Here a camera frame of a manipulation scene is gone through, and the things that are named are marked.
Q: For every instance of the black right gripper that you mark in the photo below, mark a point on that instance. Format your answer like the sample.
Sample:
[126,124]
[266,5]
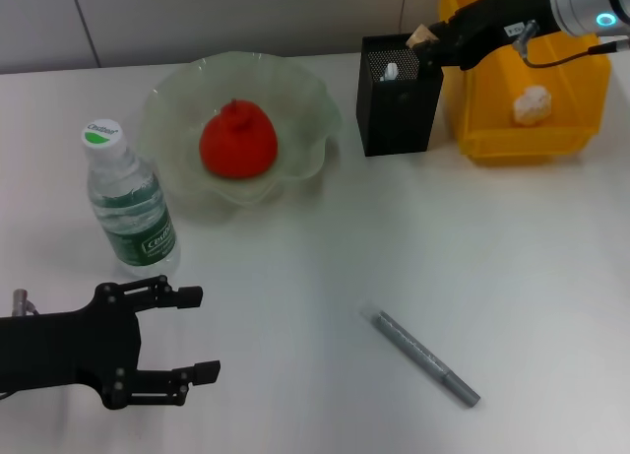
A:
[502,16]

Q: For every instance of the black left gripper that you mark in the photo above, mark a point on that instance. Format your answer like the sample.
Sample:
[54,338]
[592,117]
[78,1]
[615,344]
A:
[64,350]

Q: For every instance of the green utility knife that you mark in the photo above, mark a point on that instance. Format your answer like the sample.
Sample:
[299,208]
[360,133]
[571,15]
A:
[390,72]

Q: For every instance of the white paper ball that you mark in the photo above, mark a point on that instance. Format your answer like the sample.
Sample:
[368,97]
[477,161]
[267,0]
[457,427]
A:
[531,104]

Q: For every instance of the clear green-label water bottle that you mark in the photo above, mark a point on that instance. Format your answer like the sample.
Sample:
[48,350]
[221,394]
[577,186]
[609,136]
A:
[133,217]

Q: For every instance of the orange fruit with stem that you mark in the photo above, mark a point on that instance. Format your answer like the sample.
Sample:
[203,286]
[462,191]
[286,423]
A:
[238,149]

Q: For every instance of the grey marker pen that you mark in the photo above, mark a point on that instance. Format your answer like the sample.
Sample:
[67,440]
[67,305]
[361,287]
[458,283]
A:
[418,355]

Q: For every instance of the black mesh pen holder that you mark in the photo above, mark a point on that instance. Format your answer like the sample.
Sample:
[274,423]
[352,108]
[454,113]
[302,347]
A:
[394,124]

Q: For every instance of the translucent green wavy fruit plate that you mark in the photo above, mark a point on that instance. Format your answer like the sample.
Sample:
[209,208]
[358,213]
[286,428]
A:
[295,104]

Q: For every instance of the yellow plastic bin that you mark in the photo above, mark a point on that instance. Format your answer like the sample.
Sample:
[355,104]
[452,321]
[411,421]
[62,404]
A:
[566,144]

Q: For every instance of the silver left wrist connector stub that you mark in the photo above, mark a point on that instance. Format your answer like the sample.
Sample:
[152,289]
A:
[19,301]

